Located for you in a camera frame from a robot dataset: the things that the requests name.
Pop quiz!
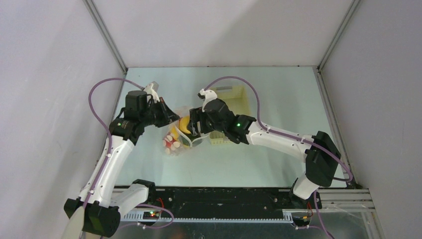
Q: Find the small circuit board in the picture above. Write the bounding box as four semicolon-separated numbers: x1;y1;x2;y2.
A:
143;211;160;220

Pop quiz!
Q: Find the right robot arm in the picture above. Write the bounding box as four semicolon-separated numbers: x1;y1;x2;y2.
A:
187;99;341;208

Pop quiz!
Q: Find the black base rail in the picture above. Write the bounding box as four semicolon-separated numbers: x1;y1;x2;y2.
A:
147;187;322;219

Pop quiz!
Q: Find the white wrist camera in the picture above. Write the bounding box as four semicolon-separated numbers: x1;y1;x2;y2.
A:
143;81;160;103
198;89;217;112

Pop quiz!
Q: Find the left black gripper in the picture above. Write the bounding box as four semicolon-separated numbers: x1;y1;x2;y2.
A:
140;97;180;128

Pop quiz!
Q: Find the white perforated cable tray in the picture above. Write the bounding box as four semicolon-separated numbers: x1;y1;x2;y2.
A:
121;210;293;224

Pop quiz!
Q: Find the yellow plastic basket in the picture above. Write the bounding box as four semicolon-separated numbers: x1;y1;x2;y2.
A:
209;85;251;146

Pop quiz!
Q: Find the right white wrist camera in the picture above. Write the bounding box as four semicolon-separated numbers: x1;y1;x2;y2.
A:
198;89;217;112

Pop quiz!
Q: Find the yellow lemon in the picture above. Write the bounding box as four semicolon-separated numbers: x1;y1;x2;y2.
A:
179;116;191;135

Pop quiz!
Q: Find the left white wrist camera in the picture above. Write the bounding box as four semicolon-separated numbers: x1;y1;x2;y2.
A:
143;81;160;103

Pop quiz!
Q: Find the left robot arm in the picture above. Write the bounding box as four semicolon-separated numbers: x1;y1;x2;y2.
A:
62;89;179;239

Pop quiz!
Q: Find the red pomegranate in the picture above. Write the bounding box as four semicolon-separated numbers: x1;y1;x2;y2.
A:
163;135;180;151

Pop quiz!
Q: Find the clear dotted zip bag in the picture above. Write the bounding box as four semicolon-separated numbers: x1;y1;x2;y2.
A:
162;106;210;156

